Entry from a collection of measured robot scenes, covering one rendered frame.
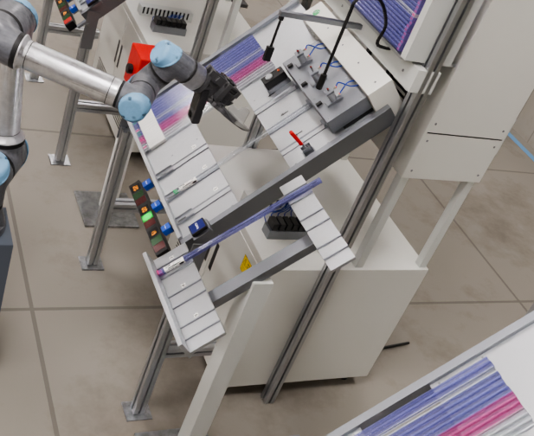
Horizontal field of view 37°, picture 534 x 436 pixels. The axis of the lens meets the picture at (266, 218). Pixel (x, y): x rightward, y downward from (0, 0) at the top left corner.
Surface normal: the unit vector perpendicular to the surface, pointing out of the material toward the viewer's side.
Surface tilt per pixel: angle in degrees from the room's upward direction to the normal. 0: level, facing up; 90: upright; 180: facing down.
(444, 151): 90
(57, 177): 0
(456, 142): 90
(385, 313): 90
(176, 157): 47
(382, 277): 90
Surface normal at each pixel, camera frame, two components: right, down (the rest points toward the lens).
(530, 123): -0.88, -0.04
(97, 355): 0.32, -0.77
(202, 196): -0.42, -0.55
